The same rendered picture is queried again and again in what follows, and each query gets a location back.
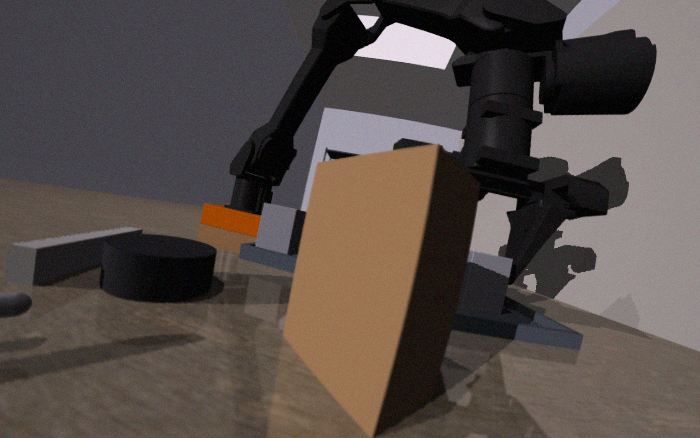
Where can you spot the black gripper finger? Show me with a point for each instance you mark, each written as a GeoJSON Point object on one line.
{"type": "Point", "coordinates": [530, 229]}

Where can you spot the black short cylinder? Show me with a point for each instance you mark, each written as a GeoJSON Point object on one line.
{"type": "Point", "coordinates": [156, 268]}

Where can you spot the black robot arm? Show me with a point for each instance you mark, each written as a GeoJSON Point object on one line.
{"type": "Point", "coordinates": [508, 45]}

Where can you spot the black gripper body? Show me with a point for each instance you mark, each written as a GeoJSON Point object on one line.
{"type": "Point", "coordinates": [497, 142]}

